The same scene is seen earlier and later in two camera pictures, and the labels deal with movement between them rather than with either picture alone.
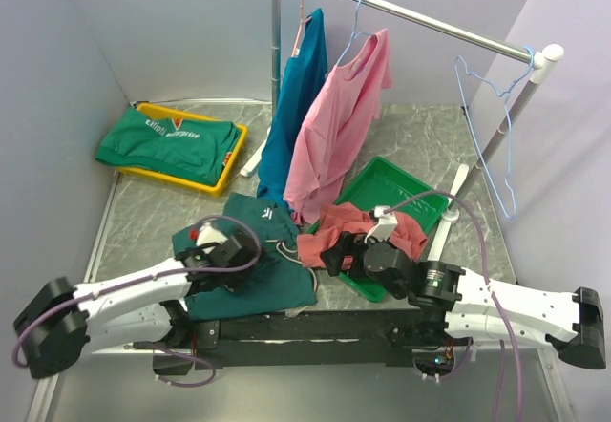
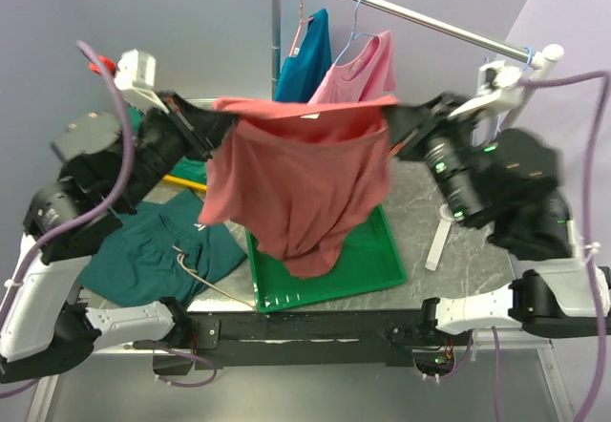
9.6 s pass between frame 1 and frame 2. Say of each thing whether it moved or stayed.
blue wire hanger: stayed
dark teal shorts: moved
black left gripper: moved
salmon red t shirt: moved
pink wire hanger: stayed
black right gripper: moved
